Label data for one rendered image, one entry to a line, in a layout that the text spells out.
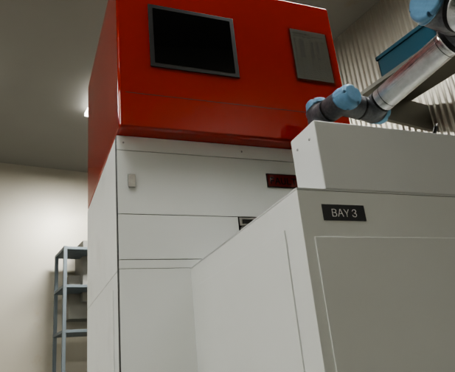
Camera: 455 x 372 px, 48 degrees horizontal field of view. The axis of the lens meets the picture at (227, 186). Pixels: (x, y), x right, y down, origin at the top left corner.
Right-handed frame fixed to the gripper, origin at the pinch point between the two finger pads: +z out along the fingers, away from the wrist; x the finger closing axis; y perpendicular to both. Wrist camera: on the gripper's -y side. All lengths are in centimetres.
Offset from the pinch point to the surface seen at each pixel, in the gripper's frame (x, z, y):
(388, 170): 43, 11, -28
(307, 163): 54, 8, -17
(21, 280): -221, -97, 530
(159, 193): 35, -7, 40
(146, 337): 40, 33, 43
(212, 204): 21.5, -4.0, 31.7
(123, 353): 45, 37, 46
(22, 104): -129, -255, 392
